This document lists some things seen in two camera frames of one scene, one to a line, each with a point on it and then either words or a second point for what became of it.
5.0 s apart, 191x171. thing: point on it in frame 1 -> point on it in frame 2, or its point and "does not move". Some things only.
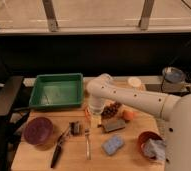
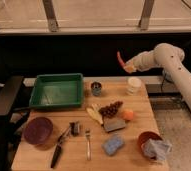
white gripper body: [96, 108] -> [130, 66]
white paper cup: [134, 82] does not move
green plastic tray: [59, 90] does not move
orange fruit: [127, 115] does not move
